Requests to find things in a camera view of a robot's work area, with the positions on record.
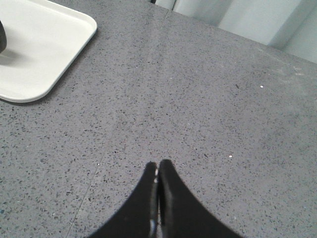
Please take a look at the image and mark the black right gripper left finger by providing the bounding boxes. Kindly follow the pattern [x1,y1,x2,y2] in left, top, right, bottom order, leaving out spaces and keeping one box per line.
[90,162,158,238]

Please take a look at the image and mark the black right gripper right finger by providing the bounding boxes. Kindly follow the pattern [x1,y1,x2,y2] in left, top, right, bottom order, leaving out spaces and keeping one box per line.
[158,160,240,238]

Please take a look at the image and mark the white smiley mug black handle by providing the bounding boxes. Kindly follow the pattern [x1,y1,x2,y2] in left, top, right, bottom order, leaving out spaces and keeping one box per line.
[0,21,7,53]

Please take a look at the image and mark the cream rectangular plastic tray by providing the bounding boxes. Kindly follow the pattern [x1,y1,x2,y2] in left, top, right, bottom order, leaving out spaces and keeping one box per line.
[0,0,97,103]

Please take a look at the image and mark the pale grey-green curtain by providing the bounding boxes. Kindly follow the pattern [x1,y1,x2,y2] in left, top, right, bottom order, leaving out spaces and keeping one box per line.
[153,0,317,62]

